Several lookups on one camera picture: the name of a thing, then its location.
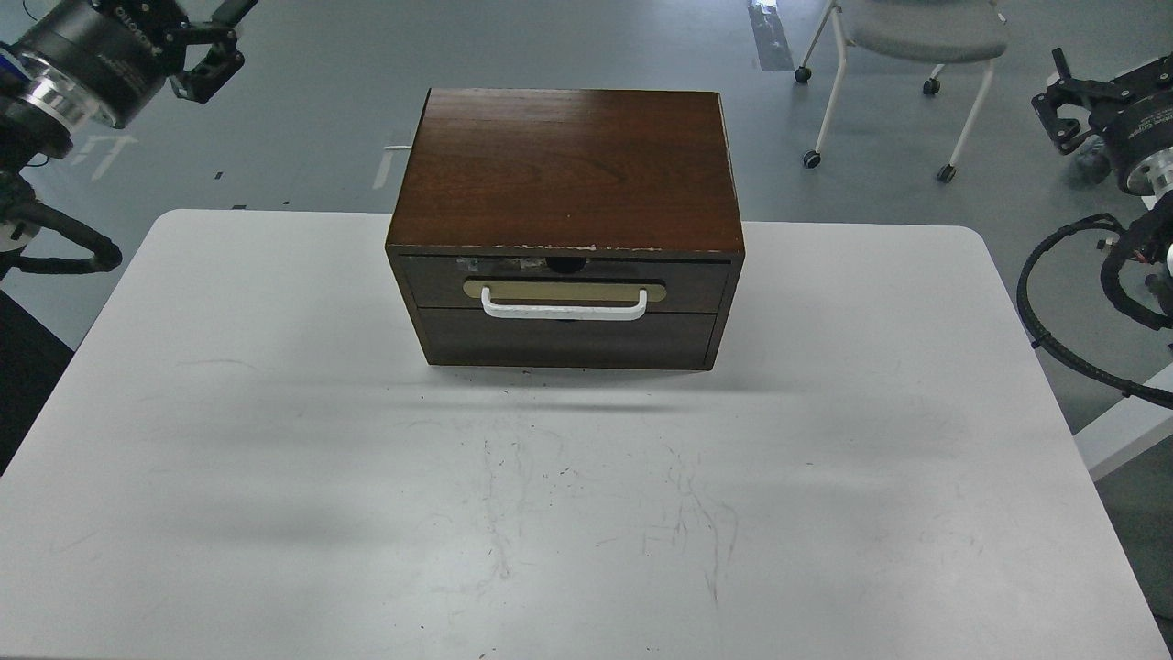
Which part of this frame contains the dark wooden drawer cabinet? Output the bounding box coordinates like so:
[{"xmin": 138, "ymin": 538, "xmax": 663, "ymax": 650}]
[{"xmin": 385, "ymin": 88, "xmax": 746, "ymax": 370}]

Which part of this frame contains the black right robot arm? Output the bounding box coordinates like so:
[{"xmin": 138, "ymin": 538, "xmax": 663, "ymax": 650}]
[{"xmin": 1013, "ymin": 49, "xmax": 1172, "ymax": 409}]

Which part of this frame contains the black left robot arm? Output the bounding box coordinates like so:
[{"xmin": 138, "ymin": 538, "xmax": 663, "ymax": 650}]
[{"xmin": 4, "ymin": 1, "xmax": 278, "ymax": 467}]

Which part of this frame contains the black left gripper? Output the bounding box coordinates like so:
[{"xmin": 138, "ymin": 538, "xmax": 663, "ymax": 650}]
[{"xmin": 9, "ymin": 0, "xmax": 259, "ymax": 129}]

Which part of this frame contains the grey tape strip on floor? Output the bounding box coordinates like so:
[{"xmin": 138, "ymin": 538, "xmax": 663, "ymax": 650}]
[{"xmin": 747, "ymin": 0, "xmax": 795, "ymax": 72}]

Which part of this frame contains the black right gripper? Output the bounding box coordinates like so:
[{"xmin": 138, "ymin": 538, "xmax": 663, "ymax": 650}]
[{"xmin": 1031, "ymin": 49, "xmax": 1172, "ymax": 196}]

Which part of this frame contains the wooden drawer with white handle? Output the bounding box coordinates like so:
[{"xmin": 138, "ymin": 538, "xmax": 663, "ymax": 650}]
[{"xmin": 393, "ymin": 256, "xmax": 732, "ymax": 314}]

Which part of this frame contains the grey office chair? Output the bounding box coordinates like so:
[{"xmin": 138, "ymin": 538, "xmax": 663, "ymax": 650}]
[{"xmin": 795, "ymin": 1, "xmax": 1009, "ymax": 184}]

